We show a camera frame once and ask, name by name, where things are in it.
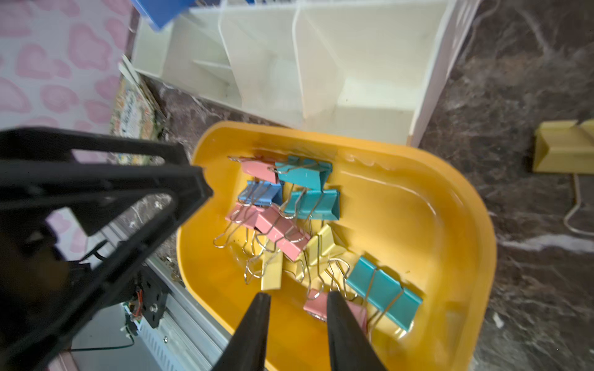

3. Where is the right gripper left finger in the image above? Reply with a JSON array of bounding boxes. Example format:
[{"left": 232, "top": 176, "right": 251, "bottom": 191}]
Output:
[{"left": 211, "top": 292, "right": 272, "bottom": 371}]

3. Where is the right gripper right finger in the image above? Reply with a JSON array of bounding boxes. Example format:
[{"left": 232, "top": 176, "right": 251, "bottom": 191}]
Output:
[{"left": 327, "top": 292, "right": 386, "bottom": 370}]

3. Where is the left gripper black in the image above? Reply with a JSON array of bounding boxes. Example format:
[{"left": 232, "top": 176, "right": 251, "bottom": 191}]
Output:
[{"left": 0, "top": 127, "right": 214, "bottom": 371}]

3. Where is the teal binder clip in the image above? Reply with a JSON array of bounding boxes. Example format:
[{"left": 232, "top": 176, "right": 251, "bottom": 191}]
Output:
[
  {"left": 284, "top": 190, "right": 340, "bottom": 221},
  {"left": 274, "top": 156, "right": 333, "bottom": 190},
  {"left": 346, "top": 257, "right": 422, "bottom": 332}
]

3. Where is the yellow plastic storage box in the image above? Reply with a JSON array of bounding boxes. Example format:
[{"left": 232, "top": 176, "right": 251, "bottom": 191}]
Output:
[{"left": 177, "top": 122, "right": 497, "bottom": 370}]

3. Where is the blue binder clip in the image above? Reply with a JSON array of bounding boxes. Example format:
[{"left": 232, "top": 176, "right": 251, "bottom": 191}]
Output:
[{"left": 238, "top": 181, "right": 283, "bottom": 207}]

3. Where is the blue binder folder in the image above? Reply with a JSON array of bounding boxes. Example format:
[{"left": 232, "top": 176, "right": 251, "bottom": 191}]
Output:
[{"left": 131, "top": 0, "right": 196, "bottom": 31}]

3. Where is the illustrated children's book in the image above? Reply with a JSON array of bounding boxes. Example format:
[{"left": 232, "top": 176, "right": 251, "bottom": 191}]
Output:
[{"left": 110, "top": 56, "right": 166, "bottom": 141}]

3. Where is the white desktop file organizer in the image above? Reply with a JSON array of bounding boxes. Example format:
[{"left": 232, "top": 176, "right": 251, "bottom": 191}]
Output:
[{"left": 131, "top": 1, "right": 480, "bottom": 147}]

